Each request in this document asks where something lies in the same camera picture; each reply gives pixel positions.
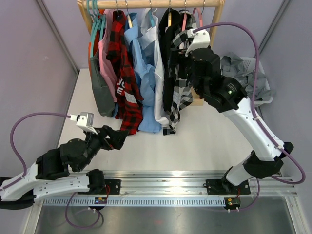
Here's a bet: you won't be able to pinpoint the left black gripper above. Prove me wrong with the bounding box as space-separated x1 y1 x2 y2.
76 125 129 172

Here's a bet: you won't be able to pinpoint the black white plaid shirt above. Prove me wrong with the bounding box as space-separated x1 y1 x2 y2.
163 10 196 136

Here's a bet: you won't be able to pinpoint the pink hanger of grey shirt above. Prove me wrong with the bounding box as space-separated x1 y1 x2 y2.
193 7 203 27

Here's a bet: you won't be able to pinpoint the grey shirt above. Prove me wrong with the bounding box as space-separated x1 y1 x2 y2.
220 51 276 103

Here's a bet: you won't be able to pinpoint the pink hanger of plaid shirt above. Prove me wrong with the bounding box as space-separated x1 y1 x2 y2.
181 12 187 32

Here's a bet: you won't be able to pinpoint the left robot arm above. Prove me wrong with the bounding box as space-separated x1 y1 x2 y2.
0 125 129 210

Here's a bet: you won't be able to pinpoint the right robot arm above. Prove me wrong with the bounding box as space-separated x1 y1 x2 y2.
168 47 294 195

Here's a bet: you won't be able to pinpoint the red black plaid shirt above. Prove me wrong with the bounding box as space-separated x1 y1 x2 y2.
106 10 143 135

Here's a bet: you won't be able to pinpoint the light blue shirt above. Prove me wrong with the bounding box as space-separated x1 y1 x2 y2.
124 12 161 133

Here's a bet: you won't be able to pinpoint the teal hanger of white shirt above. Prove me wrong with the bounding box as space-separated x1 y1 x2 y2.
148 10 156 27

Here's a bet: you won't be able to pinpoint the wooden hanger of blue shirt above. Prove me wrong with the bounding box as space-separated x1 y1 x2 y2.
127 14 133 28

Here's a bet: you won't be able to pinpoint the pink shirt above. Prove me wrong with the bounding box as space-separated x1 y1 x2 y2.
98 9 117 103

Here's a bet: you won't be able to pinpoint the dark grey garment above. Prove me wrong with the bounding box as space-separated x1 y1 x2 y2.
89 51 115 117

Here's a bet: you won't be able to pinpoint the white plastic basket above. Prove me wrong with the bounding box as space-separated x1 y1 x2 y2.
220 56 273 108

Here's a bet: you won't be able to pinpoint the orange garment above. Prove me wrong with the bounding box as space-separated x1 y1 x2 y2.
88 31 100 58

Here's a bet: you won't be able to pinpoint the teal hangers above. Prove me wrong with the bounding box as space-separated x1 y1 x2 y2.
86 0 108 58

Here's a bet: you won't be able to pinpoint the wooden clothes rack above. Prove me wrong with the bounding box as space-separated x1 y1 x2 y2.
77 0 226 106

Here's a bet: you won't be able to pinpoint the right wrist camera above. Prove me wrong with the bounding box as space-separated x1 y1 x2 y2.
185 29 210 57

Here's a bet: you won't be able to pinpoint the floor purple cable left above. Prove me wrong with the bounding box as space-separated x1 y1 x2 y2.
66 191 105 229

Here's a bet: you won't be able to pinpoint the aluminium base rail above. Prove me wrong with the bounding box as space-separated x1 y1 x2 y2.
43 172 297 207

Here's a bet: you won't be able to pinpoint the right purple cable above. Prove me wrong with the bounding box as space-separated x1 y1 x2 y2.
194 21 307 212

